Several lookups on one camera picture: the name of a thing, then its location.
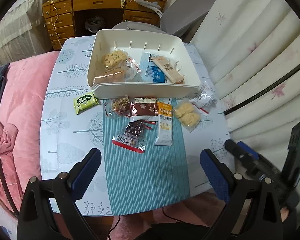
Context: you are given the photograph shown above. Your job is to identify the person's legs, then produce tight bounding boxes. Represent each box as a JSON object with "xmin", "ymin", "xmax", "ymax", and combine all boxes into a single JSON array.
[{"xmin": 110, "ymin": 192, "xmax": 230, "ymax": 240}]

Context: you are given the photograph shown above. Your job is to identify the person's right hand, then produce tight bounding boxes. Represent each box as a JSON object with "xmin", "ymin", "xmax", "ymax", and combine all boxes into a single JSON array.
[{"xmin": 280, "ymin": 192, "xmax": 299, "ymax": 233}]

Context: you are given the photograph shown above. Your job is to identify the small yellow rice crisp packet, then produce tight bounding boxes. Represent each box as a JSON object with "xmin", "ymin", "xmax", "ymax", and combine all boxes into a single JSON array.
[{"xmin": 174, "ymin": 100, "xmax": 201, "ymax": 133}]

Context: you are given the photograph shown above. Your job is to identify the black curved cable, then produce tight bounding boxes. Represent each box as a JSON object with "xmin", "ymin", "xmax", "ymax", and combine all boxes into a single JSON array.
[
  {"xmin": 0, "ymin": 119, "xmax": 20, "ymax": 217},
  {"xmin": 224, "ymin": 55, "xmax": 300, "ymax": 115}
]

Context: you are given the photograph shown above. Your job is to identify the large yellow rice crisp packet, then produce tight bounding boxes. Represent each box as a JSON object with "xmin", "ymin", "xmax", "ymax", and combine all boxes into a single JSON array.
[{"xmin": 101, "ymin": 50, "xmax": 129, "ymax": 68}]

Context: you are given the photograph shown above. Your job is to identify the orange oat bar packet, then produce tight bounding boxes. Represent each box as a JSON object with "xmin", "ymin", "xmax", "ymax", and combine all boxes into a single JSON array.
[{"xmin": 154, "ymin": 101, "xmax": 174, "ymax": 146}]

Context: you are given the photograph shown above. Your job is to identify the large light blue packet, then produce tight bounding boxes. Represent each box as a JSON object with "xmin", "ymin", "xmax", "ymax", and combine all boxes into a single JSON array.
[{"xmin": 137, "ymin": 52, "xmax": 165, "ymax": 83}]

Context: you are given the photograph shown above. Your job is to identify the thin black cable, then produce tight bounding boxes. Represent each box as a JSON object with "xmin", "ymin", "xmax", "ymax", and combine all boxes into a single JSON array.
[{"xmin": 109, "ymin": 209, "xmax": 185, "ymax": 240}]

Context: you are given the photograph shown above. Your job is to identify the clear bread packet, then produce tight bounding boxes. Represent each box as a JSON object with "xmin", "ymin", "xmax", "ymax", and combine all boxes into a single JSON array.
[{"xmin": 93, "ymin": 66, "xmax": 138, "ymax": 84}]

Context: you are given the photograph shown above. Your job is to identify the white plastic bin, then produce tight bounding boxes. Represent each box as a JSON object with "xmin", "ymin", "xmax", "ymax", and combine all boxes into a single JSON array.
[{"xmin": 87, "ymin": 29, "xmax": 202, "ymax": 100}]

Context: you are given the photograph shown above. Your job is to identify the pink quilt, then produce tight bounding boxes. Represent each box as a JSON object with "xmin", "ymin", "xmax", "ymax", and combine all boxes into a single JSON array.
[{"xmin": 0, "ymin": 51, "xmax": 62, "ymax": 230}]

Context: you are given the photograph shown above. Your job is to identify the white lace cover cloth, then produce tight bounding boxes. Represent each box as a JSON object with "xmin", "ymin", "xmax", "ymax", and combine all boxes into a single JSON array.
[{"xmin": 0, "ymin": 0, "xmax": 53, "ymax": 68}]

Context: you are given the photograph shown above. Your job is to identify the small blue candy packet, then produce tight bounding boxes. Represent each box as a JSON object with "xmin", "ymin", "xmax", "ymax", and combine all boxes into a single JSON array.
[{"xmin": 150, "ymin": 65, "xmax": 167, "ymax": 83}]

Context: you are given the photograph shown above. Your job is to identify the clear nut mix packet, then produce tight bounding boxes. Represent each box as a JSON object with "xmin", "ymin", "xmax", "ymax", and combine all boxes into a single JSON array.
[{"xmin": 105, "ymin": 96, "xmax": 130, "ymax": 118}]

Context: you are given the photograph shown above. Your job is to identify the pink towel garment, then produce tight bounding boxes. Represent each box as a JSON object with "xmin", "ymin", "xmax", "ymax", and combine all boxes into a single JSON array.
[{"xmin": 0, "ymin": 119, "xmax": 19, "ymax": 198}]

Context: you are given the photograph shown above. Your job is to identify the green snack packet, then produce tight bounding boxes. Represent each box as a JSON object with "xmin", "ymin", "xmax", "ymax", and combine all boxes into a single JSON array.
[{"xmin": 73, "ymin": 95, "xmax": 100, "ymax": 115}]

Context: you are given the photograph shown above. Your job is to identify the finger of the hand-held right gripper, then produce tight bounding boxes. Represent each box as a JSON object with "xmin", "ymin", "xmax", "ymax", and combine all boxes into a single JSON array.
[
  {"xmin": 236, "ymin": 141, "xmax": 260, "ymax": 161},
  {"xmin": 224, "ymin": 139, "xmax": 255, "ymax": 171}
]

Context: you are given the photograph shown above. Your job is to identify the tan wafer bar packet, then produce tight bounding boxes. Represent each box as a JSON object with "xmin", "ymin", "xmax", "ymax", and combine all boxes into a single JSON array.
[{"xmin": 150, "ymin": 56, "xmax": 185, "ymax": 84}]

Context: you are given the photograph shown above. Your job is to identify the cream leaf print curtain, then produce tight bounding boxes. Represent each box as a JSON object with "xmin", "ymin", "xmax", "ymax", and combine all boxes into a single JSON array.
[{"xmin": 187, "ymin": 0, "xmax": 300, "ymax": 160}]

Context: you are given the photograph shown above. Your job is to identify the wooden desk with drawers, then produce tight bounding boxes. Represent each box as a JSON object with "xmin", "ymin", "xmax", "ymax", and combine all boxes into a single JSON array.
[{"xmin": 42, "ymin": 0, "xmax": 167, "ymax": 50}]

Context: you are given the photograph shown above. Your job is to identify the clear white snack packet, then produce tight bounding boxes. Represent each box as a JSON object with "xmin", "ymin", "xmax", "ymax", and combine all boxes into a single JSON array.
[{"xmin": 190, "ymin": 81, "xmax": 217, "ymax": 113}]

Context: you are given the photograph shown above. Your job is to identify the white charging cable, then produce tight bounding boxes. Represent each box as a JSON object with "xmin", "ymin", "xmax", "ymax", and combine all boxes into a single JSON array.
[{"xmin": 50, "ymin": 0, "xmax": 63, "ymax": 43}]

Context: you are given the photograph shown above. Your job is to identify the grey office chair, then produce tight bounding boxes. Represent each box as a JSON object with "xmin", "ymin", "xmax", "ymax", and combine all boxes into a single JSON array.
[{"xmin": 112, "ymin": 0, "xmax": 228, "ymax": 43}]

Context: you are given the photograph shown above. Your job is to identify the brown snowflake print packet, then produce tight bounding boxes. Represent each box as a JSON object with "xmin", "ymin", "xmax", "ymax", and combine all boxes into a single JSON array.
[{"xmin": 129, "ymin": 97, "xmax": 158, "ymax": 124}]

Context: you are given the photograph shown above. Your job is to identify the white pillow blue print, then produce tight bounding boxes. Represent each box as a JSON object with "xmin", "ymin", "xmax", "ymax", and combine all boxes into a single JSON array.
[{"xmin": 0, "ymin": 197, "xmax": 18, "ymax": 240}]

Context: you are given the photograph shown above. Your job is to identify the red clear snack packet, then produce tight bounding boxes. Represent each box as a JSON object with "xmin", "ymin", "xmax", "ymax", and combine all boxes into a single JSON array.
[{"xmin": 112, "ymin": 120, "xmax": 153, "ymax": 153}]

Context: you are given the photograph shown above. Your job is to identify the trash bag under desk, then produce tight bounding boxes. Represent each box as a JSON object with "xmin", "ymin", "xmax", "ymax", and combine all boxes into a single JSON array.
[{"xmin": 84, "ymin": 16, "xmax": 105, "ymax": 33}]

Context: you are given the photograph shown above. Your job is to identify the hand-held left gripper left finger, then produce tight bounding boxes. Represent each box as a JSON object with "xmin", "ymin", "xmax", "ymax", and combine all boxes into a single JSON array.
[{"xmin": 16, "ymin": 148, "xmax": 102, "ymax": 240}]

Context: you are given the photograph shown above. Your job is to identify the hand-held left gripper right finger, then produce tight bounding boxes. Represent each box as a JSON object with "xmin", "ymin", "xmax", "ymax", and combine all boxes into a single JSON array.
[{"xmin": 200, "ymin": 149, "xmax": 283, "ymax": 240}]

